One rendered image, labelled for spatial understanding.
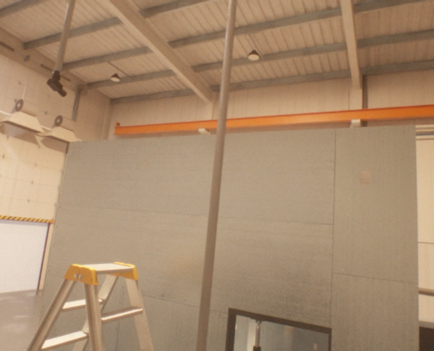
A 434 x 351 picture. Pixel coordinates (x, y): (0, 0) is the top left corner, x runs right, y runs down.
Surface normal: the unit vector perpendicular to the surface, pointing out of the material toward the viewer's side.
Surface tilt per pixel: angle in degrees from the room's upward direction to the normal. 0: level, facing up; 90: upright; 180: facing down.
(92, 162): 90
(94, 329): 88
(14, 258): 90
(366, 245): 90
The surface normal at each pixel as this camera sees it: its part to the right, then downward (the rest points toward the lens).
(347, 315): -0.45, -0.21
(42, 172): 0.89, 0.00
